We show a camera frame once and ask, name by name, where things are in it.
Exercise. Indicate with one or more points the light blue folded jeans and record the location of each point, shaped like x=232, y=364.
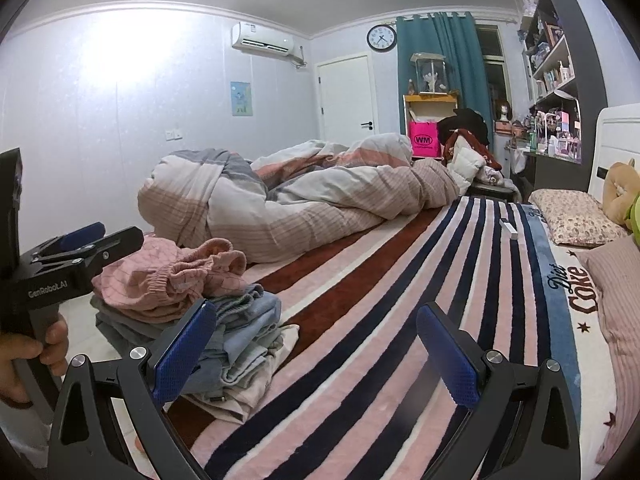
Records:
x=250, y=315

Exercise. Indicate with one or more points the dark chair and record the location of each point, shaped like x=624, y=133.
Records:
x=492, y=190

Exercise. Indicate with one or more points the white puffer jacket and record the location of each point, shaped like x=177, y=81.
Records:
x=467, y=162

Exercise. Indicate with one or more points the white door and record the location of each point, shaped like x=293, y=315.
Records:
x=345, y=95

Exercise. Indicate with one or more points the yellow storage shelf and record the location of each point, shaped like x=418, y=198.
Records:
x=430, y=105

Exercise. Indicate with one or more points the round wall clock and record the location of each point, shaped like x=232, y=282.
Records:
x=381, y=38

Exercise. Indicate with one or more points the beige folded garment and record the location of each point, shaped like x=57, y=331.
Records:
x=250, y=392

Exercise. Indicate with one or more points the brown plush toy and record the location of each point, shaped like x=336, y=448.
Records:
x=617, y=190

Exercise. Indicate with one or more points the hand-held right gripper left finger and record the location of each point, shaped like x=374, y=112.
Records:
x=185, y=355

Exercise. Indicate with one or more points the window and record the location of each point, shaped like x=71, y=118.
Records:
x=497, y=75

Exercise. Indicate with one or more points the teal curtain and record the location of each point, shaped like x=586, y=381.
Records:
x=455, y=40

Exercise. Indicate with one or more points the mannequin head with wig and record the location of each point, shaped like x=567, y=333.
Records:
x=503, y=112

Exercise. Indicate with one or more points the white headboard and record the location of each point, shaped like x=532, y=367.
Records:
x=620, y=130

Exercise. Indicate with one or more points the dark cluttered shelf unit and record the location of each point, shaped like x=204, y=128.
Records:
x=590, y=60

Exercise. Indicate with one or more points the grey folded garment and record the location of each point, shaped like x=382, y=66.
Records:
x=125, y=332

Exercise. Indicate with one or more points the pink pants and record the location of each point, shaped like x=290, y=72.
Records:
x=150, y=275

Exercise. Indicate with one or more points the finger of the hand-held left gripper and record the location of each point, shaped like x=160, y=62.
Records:
x=82, y=235
x=110, y=247

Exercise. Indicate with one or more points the white air conditioner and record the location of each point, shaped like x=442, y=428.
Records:
x=260, y=37

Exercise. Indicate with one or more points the pink shopping bag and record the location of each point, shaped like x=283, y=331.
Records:
x=424, y=140

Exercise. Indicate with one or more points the small white remote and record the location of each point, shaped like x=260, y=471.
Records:
x=509, y=228

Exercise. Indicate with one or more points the striped pink white duvet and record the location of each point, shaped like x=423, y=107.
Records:
x=300, y=210

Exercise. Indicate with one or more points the black clothing heap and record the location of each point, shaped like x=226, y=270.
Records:
x=465, y=122

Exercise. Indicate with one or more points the person's left hand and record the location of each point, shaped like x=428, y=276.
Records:
x=56, y=342

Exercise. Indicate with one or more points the white light switch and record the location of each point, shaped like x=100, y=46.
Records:
x=173, y=134

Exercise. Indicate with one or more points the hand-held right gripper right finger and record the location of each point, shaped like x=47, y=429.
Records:
x=445, y=360

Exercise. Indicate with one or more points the glass display case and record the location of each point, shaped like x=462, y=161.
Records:
x=429, y=72

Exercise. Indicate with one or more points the small wall poster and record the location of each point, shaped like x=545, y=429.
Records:
x=241, y=98

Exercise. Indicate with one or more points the striped bed blanket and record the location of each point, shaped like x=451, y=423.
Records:
x=375, y=310

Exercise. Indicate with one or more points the pink ribbed pillow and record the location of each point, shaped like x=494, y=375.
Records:
x=620, y=310

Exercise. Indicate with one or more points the floral pillow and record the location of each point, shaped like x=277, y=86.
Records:
x=575, y=220

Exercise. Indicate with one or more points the red garment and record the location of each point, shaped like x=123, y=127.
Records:
x=475, y=142

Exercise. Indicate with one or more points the green plush toy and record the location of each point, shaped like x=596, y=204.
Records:
x=636, y=225

